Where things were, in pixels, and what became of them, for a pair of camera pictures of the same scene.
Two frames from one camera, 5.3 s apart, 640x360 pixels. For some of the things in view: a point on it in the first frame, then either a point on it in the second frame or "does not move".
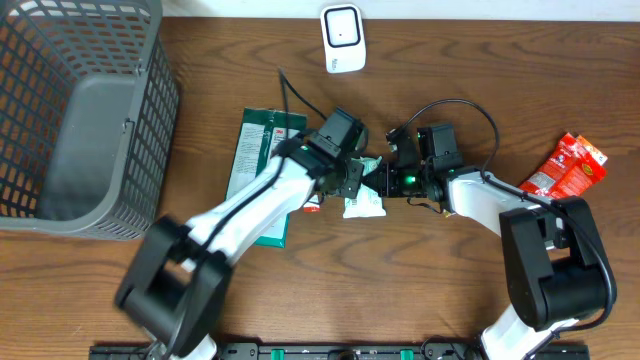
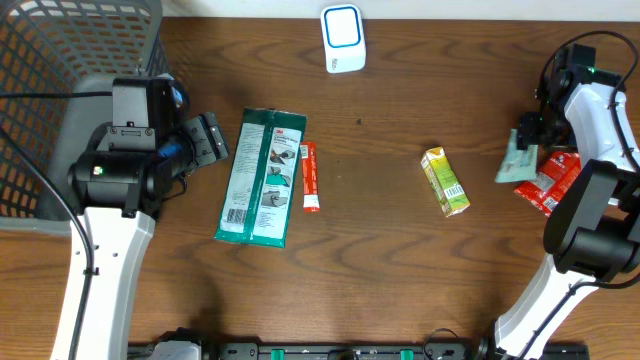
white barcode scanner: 343,40 does not move
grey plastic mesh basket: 89,117 does not move
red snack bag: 567,170 does not move
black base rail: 334,351 does not move
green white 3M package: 261,135 does not move
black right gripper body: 408,181 -> 547,129
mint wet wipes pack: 366,203 -> 519,164
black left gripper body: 348,179 -> 200,143
